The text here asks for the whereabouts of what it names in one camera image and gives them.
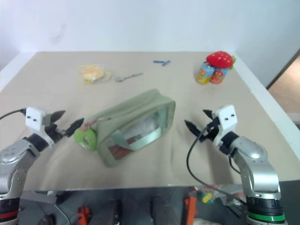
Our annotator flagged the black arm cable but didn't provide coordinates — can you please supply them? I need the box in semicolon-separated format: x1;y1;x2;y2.
0;108;27;120
186;125;249;208

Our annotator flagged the red colourful printed can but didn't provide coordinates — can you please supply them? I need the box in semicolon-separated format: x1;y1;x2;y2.
210;67;229;84

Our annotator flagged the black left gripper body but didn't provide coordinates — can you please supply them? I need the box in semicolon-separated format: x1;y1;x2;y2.
43;113;67;143

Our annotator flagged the green transparent pouch bag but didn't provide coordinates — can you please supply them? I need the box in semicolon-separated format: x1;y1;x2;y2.
88;89;177;168

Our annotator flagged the orange metal frame part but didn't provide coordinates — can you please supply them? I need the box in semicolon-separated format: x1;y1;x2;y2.
184;196;198;225
76;205;91;225

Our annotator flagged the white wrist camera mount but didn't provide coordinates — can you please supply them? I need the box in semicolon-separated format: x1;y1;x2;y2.
211;105;239;146
25;107;56;144

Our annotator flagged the silver metal spoon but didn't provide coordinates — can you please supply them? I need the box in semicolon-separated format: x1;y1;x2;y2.
114;72;144;83

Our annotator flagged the beige table cloth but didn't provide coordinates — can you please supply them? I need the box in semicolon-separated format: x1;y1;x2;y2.
0;51;285;191

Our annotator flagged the yellow snack in plastic bag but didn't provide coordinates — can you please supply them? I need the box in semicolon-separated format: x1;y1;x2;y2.
78;64;113;85

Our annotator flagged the small blue plastic piece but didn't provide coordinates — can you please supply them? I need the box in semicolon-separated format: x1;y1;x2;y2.
153;59;172;68

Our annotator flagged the yellow colourful printed can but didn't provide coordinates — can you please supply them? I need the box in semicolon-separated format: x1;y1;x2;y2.
196;61;215;85

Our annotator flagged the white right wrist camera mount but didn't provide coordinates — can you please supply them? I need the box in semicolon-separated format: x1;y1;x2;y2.
211;105;239;146

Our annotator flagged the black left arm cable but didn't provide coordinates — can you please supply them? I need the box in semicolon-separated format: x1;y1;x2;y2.
0;108;27;120

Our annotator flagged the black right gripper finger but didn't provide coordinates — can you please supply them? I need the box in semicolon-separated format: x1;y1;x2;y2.
184;120;201;138
202;109;215;120

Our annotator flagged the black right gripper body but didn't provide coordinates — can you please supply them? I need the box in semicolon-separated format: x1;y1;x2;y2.
197;118;222;143

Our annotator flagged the green plush zipper charm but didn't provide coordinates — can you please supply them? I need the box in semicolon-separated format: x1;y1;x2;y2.
73;127;97;151

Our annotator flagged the red strawberry plush toy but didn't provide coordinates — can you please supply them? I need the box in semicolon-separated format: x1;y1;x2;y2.
205;51;237;70

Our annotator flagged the clear plastic bag yellow item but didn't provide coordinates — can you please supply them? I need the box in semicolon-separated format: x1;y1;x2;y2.
194;184;247;213

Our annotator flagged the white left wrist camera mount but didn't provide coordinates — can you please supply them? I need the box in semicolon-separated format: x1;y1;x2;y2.
25;107;56;144

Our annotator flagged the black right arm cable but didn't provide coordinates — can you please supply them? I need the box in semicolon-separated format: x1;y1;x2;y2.
186;125;249;208

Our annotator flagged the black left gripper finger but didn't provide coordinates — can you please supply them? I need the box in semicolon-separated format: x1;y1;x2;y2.
63;118;84;137
51;110;67;122

